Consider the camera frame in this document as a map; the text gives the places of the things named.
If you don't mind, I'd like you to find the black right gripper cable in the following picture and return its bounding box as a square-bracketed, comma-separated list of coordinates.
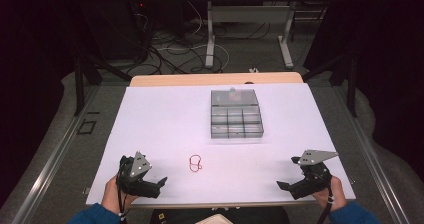
[315, 183, 335, 224]

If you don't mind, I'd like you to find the red rubber band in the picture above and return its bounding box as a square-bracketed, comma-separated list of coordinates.
[188, 154, 204, 173]

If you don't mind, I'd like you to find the black computer tower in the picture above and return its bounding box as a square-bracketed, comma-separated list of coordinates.
[128, 0, 155, 65]

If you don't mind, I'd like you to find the white desk with metal legs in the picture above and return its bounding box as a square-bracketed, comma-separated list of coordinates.
[185, 0, 339, 70]

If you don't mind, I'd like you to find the person's left hand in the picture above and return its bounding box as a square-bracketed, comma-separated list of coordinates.
[100, 174, 139, 216]

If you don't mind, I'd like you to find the tangle of floor cables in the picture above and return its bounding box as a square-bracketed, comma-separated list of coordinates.
[133, 0, 272, 76]

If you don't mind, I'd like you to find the black metal stand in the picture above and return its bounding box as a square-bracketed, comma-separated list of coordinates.
[73, 48, 133, 117]
[301, 50, 359, 119]

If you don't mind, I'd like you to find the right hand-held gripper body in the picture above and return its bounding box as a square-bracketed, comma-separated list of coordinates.
[289, 149, 339, 201]

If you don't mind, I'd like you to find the white table cover sheet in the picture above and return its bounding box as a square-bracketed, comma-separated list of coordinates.
[85, 82, 357, 206]

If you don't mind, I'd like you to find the clear plastic compartment box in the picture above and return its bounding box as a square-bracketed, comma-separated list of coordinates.
[210, 87, 265, 140]

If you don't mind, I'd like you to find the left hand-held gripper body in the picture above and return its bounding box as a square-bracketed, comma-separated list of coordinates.
[116, 151, 162, 199]

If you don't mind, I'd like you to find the silver floor rail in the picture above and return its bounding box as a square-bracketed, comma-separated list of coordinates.
[333, 84, 413, 224]
[11, 84, 100, 224]

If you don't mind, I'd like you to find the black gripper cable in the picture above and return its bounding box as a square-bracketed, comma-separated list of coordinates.
[115, 170, 130, 223]
[315, 183, 335, 224]

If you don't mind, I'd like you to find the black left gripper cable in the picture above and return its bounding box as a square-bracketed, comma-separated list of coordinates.
[115, 170, 130, 223]

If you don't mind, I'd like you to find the person's right hand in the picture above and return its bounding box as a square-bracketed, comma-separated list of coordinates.
[311, 175, 348, 213]

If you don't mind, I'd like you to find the beige paper sheet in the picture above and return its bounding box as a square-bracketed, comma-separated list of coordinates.
[194, 213, 235, 224]

